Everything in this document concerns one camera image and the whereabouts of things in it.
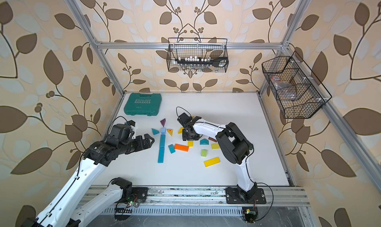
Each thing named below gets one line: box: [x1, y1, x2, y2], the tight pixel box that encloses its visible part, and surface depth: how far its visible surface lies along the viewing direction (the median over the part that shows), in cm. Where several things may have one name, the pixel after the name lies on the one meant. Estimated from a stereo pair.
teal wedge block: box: [167, 143, 176, 155], surface depth 92 cm
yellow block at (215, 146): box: [211, 143, 221, 150], surface depth 93 cm
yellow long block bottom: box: [203, 156, 221, 168], surface depth 87 cm
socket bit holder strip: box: [175, 56, 229, 67], surface depth 83 cm
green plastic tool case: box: [124, 92, 162, 116], surface depth 110 cm
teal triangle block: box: [151, 127, 160, 136], surface depth 99 cm
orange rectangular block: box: [174, 143, 190, 152], surface depth 93 cm
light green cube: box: [200, 149, 208, 158], surface depth 91 cm
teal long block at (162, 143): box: [158, 134, 166, 154], surface depth 94 cm
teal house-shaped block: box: [199, 138, 209, 145], surface depth 95 cm
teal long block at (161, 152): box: [157, 142, 166, 164], surface depth 91 cm
